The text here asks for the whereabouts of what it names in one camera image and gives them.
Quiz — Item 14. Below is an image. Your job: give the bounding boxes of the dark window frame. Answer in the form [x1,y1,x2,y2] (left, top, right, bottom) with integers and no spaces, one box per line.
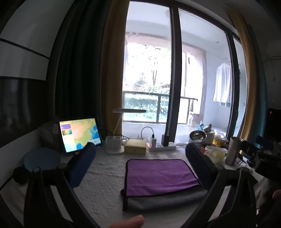
[164,6,183,145]

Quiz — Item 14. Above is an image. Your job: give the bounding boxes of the teal curtain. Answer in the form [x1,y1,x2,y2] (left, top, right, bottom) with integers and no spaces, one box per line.
[250,26,267,143]

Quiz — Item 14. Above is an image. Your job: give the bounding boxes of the person's left hand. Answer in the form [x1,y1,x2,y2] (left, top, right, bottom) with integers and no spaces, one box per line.
[107,215,145,228]

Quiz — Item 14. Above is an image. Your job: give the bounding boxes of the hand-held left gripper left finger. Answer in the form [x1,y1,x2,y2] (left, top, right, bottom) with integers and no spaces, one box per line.
[23,142,100,228]

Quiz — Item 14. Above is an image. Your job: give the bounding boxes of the tablet computer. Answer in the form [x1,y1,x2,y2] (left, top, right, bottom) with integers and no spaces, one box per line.
[59,118,103,153]

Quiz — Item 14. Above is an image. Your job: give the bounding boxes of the white power strip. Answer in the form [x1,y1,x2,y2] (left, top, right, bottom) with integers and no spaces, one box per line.
[148,142,177,152]

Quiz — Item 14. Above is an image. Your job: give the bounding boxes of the white hanging shirt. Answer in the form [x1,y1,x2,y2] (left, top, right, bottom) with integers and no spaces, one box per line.
[213,63,233,108]

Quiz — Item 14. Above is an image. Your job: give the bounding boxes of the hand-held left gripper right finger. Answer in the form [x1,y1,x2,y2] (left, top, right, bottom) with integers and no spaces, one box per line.
[182,143,258,228]

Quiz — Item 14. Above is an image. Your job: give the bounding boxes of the balcony railing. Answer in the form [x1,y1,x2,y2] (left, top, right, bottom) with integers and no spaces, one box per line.
[122,90,171,123]

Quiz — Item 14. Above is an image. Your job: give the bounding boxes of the dark curtain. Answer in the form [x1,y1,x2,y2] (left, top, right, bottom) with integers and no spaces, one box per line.
[54,0,111,142]

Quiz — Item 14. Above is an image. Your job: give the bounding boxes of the blue round pad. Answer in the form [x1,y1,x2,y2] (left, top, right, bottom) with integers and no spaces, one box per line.
[23,147,61,172]

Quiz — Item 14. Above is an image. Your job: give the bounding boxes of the yellow box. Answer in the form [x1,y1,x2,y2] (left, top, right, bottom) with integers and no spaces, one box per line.
[124,139,147,155]

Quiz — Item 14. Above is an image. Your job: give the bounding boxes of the balcony drying rack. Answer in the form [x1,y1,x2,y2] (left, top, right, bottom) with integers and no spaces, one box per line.
[179,96,201,115]

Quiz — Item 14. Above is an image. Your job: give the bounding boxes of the metal bowl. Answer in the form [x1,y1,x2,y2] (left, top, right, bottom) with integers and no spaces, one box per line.
[189,130,207,143]

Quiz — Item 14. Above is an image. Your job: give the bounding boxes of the black round object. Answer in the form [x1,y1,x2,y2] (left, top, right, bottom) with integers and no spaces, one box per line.
[12,167,29,186]

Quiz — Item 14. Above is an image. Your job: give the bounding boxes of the black monitor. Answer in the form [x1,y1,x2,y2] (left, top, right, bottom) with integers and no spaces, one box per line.
[265,107,281,143]

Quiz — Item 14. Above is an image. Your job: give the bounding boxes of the stainless steel tumbler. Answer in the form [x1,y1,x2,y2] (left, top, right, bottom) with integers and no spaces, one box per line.
[225,137,243,166]

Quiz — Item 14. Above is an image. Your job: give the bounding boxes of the yellow curtain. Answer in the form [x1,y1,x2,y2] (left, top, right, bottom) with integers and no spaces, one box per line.
[100,0,130,137]
[226,8,258,143]

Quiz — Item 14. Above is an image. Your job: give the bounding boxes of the white quilted tablecloth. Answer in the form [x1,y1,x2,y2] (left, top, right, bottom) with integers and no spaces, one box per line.
[49,144,265,228]

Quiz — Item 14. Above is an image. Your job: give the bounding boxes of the white desk lamp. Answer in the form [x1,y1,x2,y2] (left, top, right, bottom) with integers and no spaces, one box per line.
[105,108,146,155]

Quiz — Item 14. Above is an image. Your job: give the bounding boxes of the yellow container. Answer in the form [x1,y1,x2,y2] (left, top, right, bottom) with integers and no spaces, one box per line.
[212,135,229,148]

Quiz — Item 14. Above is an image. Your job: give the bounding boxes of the white cup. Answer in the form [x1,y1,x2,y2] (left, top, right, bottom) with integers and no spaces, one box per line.
[205,131,216,145]

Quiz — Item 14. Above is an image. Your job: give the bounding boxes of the grey towel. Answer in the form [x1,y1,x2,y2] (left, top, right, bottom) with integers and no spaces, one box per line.
[122,188,208,212]

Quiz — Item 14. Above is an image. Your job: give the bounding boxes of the white charger with cable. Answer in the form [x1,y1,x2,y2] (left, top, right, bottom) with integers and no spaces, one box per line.
[141,126,157,147]

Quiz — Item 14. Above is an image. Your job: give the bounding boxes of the purple towel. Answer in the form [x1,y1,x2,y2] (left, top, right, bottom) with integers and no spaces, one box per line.
[125,159,201,197]

